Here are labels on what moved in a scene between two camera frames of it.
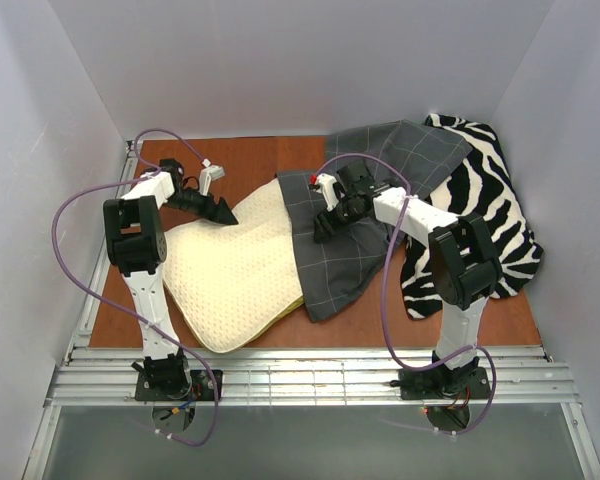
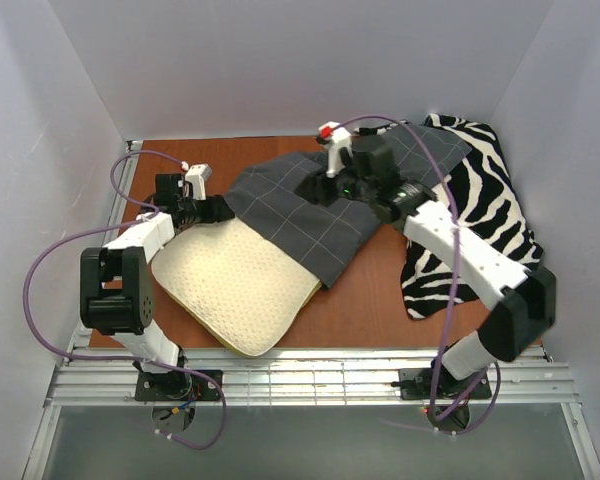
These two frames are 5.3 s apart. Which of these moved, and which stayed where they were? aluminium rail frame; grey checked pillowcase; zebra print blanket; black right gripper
Moved: black right gripper; grey checked pillowcase
Stayed: aluminium rail frame; zebra print blanket
